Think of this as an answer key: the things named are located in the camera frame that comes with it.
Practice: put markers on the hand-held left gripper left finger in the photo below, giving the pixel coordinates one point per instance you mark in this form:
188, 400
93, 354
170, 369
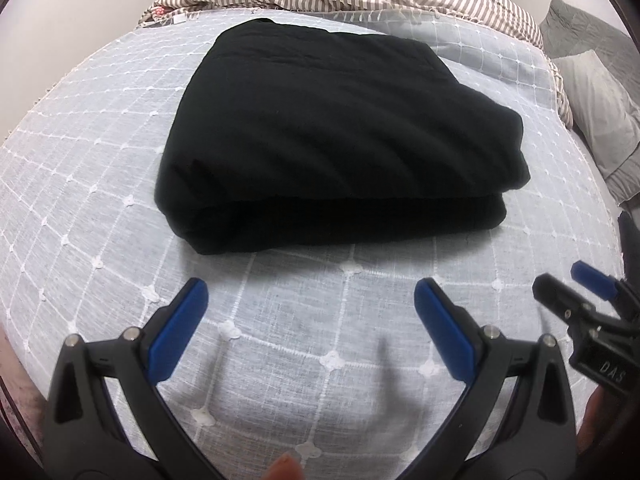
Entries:
175, 332

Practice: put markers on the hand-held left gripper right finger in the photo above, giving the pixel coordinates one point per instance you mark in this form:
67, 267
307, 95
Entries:
447, 332

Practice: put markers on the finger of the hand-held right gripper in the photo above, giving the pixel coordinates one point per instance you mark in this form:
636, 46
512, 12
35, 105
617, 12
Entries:
595, 277
562, 300

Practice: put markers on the black padded coat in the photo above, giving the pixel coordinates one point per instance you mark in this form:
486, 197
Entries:
325, 135

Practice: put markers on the person's right hand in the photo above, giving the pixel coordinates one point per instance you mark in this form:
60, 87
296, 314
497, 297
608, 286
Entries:
592, 422

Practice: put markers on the person's left hand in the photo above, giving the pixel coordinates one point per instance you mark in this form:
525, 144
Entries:
286, 469

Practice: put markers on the dark cloth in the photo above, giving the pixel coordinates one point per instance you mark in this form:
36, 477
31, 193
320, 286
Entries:
627, 240

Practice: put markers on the white grid bedspread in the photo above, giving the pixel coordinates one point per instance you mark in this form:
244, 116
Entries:
100, 210

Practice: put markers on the grey pillow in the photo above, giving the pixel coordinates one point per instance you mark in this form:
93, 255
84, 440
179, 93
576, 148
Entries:
595, 100

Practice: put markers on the grey quilt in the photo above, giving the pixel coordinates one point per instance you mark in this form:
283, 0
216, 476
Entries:
585, 25

